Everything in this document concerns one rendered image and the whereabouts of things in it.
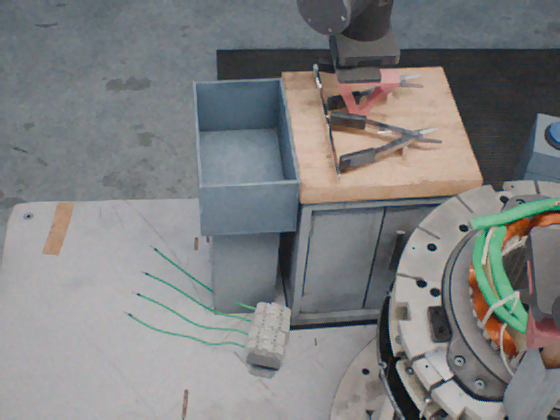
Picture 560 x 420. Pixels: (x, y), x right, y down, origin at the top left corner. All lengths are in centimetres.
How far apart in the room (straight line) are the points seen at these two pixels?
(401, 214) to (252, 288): 23
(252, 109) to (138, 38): 178
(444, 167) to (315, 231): 16
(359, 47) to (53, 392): 56
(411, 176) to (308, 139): 12
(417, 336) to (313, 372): 35
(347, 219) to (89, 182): 147
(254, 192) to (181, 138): 155
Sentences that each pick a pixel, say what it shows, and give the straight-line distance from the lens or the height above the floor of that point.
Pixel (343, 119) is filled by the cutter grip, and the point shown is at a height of 109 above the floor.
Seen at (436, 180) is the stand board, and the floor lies 107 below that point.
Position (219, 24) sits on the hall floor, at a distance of 283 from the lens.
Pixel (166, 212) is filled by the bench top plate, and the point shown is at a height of 78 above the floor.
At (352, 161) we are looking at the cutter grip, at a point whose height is 109.
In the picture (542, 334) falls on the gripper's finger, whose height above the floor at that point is 127.
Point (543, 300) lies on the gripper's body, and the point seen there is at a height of 130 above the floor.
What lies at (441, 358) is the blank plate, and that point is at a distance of 74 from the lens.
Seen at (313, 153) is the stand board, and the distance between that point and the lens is 91.
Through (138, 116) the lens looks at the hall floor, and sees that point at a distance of 251.
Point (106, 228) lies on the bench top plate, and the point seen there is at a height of 78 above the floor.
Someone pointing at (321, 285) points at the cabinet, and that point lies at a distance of 104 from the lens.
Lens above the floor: 172
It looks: 50 degrees down
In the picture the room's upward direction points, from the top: 5 degrees clockwise
